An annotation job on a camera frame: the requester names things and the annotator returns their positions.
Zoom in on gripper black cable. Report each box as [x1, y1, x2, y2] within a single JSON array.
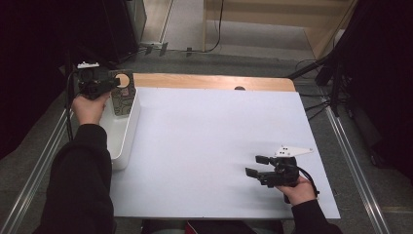
[[63, 68, 81, 141], [296, 166, 321, 200]]

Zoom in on light wooden frame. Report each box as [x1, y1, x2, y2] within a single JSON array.
[[203, 0, 358, 60]]

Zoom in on person's right hand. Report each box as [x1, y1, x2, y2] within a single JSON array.
[[276, 175, 318, 207]]

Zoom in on person's left hand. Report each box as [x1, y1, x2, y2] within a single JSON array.
[[71, 91, 112, 127]]

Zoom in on red thing under table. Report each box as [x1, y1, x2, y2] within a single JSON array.
[[184, 220, 200, 234]]

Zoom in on black hanging cable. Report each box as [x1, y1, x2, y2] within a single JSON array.
[[206, 0, 226, 54]]

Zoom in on white table sheet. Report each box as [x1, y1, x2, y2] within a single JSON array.
[[109, 87, 341, 219]]

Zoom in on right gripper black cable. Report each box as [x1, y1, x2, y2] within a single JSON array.
[[296, 166, 321, 200]]

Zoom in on white plastic bin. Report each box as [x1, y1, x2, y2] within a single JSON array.
[[98, 87, 142, 172]]

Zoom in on black curtain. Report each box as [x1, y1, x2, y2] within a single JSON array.
[[337, 0, 413, 179], [0, 0, 131, 160]]

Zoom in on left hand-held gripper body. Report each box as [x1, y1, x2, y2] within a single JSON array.
[[76, 60, 113, 100]]

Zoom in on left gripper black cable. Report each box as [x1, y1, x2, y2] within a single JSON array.
[[63, 68, 81, 141]]

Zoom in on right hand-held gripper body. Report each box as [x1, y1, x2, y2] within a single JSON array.
[[259, 144, 315, 189]]

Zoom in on black floor cables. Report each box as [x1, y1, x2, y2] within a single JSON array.
[[294, 58, 334, 122]]

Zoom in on silver floor rail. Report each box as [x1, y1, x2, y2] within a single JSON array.
[[325, 106, 393, 234], [0, 108, 71, 234]]

